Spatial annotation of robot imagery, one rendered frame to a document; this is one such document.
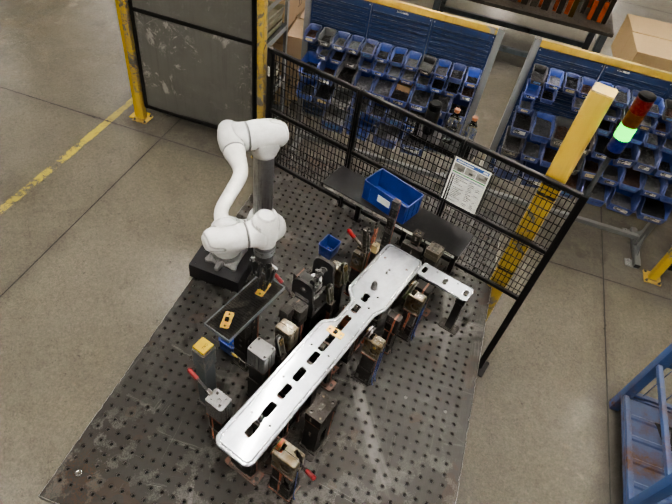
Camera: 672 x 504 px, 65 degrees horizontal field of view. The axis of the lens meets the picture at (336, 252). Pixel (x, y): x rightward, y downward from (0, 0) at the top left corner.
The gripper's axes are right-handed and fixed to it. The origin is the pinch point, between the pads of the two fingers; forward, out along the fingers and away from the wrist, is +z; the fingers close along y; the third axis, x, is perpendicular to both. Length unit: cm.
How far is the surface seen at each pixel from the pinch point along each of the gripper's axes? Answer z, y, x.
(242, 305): 4.4, -3.0, -12.0
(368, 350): 23, 52, 7
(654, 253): 120, 224, 288
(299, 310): 12.7, 17.0, 3.8
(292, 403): 21, 34, -34
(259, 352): 9.5, 13.7, -25.7
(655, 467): 104, 222, 72
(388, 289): 20, 47, 43
